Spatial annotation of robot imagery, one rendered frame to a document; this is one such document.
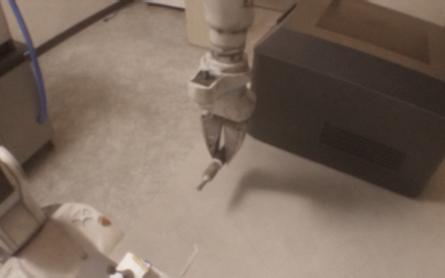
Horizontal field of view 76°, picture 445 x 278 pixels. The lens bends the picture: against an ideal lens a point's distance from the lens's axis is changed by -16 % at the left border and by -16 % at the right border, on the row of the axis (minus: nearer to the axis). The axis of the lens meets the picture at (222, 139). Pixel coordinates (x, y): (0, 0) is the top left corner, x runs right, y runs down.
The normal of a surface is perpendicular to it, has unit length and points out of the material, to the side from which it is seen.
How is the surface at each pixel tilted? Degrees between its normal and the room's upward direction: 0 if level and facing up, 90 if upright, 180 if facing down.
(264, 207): 0
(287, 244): 0
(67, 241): 0
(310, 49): 58
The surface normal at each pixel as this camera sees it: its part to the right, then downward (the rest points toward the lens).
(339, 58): -0.37, 0.14
